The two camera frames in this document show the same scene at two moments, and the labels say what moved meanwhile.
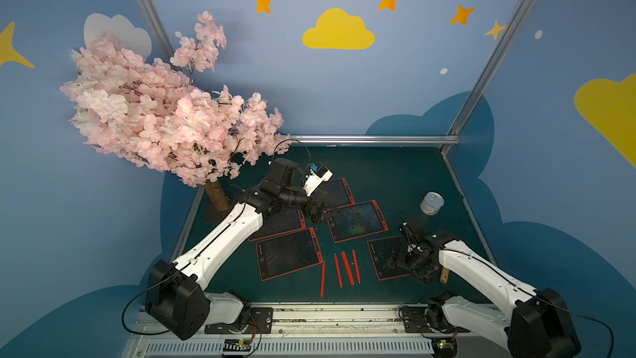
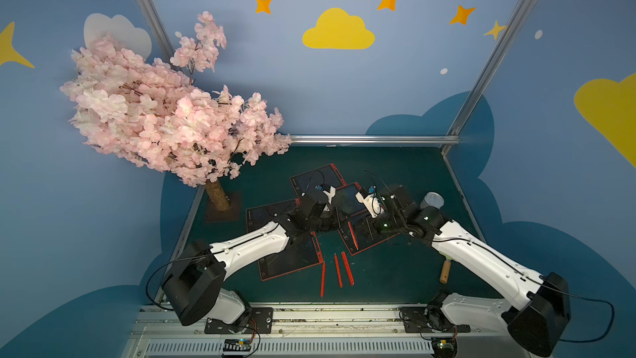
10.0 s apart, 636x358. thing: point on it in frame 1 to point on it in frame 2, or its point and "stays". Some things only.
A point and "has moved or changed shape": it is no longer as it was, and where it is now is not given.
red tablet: (358, 220) to (349, 200)
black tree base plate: (212, 215) stays
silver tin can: (431, 203) stays
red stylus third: (348, 268) stays
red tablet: (386, 253) to (365, 233)
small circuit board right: (444, 347) stays
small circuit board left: (237, 345) stays
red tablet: (339, 194) has moved or changed shape
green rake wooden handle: (444, 275) stays
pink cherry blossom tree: (157, 115) stays
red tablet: (283, 254) stays
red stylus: (356, 266) to (354, 236)
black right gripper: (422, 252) to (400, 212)
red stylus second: (339, 272) stays
